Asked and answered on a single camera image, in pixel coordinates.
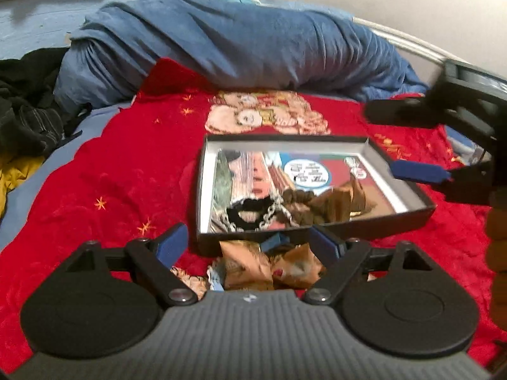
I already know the colourful booklet in box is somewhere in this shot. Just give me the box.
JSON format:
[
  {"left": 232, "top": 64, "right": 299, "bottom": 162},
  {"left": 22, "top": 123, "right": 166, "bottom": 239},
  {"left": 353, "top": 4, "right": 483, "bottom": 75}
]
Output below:
[{"left": 208, "top": 149, "right": 405, "bottom": 233}]

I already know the brown triangular paper packet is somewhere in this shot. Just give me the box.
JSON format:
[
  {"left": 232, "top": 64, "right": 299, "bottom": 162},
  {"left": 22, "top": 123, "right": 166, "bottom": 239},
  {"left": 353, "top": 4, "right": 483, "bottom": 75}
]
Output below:
[{"left": 220, "top": 240, "right": 274, "bottom": 291}]

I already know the red embroidered blanket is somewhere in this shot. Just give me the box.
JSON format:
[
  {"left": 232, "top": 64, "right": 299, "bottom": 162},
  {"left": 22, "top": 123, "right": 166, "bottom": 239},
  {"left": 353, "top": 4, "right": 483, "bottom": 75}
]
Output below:
[{"left": 1, "top": 59, "right": 506, "bottom": 373}]

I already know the blue bed sheet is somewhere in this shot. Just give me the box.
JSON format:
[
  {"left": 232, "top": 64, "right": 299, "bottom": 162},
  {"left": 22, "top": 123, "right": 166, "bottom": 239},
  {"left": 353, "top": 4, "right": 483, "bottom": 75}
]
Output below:
[{"left": 1, "top": 0, "right": 130, "bottom": 248}]

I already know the blue rolled duvet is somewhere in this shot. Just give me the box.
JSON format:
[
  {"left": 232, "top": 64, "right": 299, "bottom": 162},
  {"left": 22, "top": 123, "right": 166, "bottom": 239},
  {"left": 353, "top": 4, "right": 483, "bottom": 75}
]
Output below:
[{"left": 54, "top": 0, "right": 427, "bottom": 113}]

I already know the brown fabric scrunchie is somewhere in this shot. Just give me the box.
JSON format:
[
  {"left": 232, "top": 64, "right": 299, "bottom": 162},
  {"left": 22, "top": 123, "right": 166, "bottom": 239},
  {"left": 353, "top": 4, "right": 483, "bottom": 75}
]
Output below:
[{"left": 282, "top": 173, "right": 376, "bottom": 226}]

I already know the black shallow cardboard box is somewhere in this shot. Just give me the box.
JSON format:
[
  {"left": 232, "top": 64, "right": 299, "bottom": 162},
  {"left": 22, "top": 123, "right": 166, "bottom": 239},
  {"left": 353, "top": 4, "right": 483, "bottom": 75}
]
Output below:
[{"left": 196, "top": 135, "right": 436, "bottom": 256}]

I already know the black clothing pile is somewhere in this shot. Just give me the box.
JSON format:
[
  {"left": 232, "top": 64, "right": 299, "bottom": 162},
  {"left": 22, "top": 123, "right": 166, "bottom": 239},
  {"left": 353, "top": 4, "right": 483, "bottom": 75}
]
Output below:
[{"left": 1, "top": 47, "right": 92, "bottom": 158}]

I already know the black scrunchie with chain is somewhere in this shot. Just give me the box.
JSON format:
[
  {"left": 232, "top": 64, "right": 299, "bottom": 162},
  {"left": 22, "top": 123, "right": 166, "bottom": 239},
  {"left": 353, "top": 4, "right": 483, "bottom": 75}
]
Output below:
[{"left": 220, "top": 196, "right": 292, "bottom": 231}]

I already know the yellow garment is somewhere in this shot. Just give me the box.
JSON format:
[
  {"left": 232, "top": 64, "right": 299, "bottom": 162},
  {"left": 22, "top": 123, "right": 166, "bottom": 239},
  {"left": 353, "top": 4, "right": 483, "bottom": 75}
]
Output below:
[{"left": 0, "top": 153, "right": 46, "bottom": 217}]

